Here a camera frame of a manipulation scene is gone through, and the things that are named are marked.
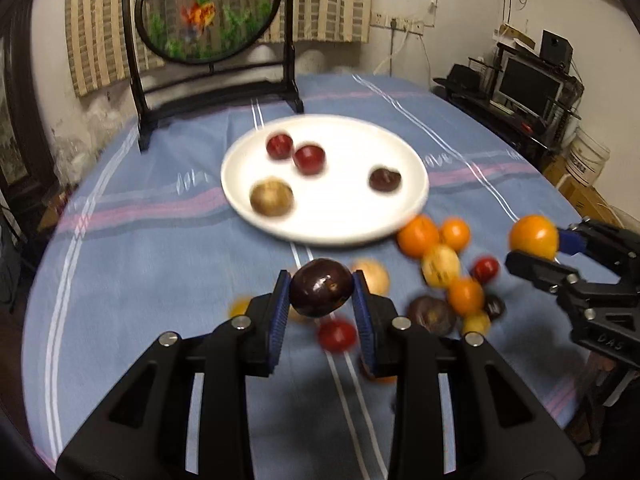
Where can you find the large orange tangerine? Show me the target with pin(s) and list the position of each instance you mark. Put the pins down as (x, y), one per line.
(366, 373)

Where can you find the white round plate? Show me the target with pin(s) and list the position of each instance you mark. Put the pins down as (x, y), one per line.
(337, 207)

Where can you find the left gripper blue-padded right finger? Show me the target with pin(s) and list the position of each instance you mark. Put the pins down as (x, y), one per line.
(461, 412)

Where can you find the black speaker box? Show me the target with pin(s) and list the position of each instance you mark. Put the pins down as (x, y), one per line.
(556, 51)

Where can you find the black desk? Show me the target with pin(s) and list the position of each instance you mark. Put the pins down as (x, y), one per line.
(537, 140)

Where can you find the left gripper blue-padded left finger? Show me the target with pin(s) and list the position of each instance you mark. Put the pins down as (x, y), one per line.
(180, 411)

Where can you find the blue striped tablecloth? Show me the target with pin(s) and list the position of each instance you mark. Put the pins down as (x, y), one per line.
(148, 244)

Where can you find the dark red mangosteen-like fruit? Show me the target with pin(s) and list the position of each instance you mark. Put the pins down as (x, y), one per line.
(384, 180)

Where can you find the dark red cherry fruit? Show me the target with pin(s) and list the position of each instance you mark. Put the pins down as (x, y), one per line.
(279, 146)

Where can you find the small red cherry tomato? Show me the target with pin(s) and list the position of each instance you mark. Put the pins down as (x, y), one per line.
(337, 335)

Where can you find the computer monitor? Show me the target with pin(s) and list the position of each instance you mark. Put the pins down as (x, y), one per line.
(527, 87)

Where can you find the wall power strip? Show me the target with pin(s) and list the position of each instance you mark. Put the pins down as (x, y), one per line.
(410, 25)

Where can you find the pale beige round fruit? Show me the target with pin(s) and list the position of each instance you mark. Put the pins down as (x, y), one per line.
(375, 274)

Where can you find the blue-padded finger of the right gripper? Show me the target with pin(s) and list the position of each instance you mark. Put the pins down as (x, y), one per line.
(544, 274)
(592, 238)

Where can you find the yellow spotted pear-like fruit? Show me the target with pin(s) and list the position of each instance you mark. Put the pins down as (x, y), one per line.
(440, 266)

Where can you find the black framed goldfish screen ornament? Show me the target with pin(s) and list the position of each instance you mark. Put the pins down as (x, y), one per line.
(272, 46)

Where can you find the yellow-orange mango-like fruit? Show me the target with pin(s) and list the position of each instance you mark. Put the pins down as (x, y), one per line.
(535, 235)

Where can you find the dark framed landscape painting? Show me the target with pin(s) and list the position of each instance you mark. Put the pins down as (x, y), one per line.
(26, 160)

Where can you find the cardboard box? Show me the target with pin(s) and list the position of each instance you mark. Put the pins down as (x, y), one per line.
(585, 199)

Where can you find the orange tangerine with stem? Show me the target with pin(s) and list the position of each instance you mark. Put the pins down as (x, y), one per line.
(418, 237)

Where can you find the small yellow potato-like fruit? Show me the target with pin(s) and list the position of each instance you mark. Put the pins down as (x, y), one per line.
(478, 322)

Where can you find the white plastic bucket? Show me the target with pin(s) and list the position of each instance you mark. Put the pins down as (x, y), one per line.
(586, 158)

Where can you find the tan passion fruit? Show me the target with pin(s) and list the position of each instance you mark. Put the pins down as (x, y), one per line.
(272, 198)

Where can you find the smooth orange fruit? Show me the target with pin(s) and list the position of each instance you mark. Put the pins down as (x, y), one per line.
(455, 233)

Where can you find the orange round fruit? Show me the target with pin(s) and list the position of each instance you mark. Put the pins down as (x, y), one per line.
(466, 296)

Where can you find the dark purple wrinkled fruit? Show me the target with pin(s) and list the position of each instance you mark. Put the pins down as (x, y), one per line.
(432, 313)

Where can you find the beige checkered curtain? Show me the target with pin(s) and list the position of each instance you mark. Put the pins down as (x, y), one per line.
(192, 30)

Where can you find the large red plum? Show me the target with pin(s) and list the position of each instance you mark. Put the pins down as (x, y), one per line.
(309, 159)

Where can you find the yellow-green tomato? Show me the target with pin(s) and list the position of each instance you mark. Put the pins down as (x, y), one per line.
(239, 306)

